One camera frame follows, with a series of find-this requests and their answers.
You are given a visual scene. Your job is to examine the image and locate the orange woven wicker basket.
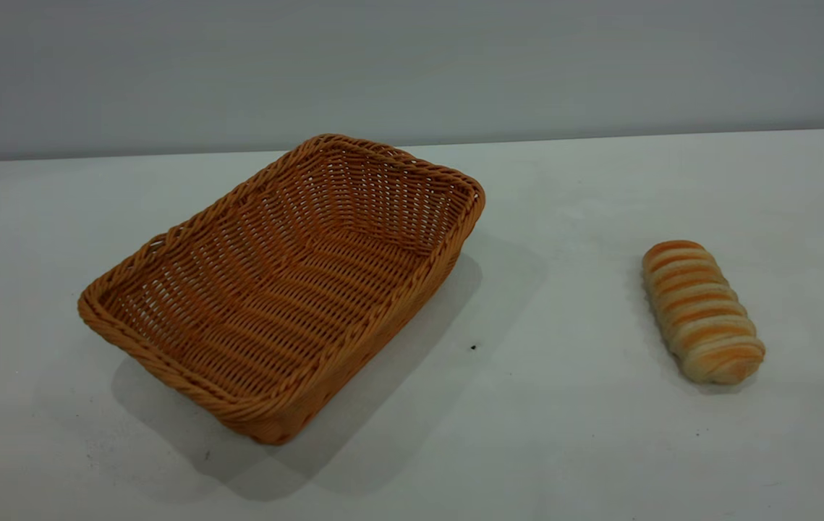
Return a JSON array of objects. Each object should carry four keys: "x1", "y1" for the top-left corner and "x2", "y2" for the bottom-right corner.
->
[{"x1": 77, "y1": 133, "x2": 486, "y2": 445}]

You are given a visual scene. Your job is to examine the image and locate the striped long bread roll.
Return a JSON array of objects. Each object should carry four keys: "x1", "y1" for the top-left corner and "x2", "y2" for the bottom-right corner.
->
[{"x1": 642, "y1": 240, "x2": 767, "y2": 385}]

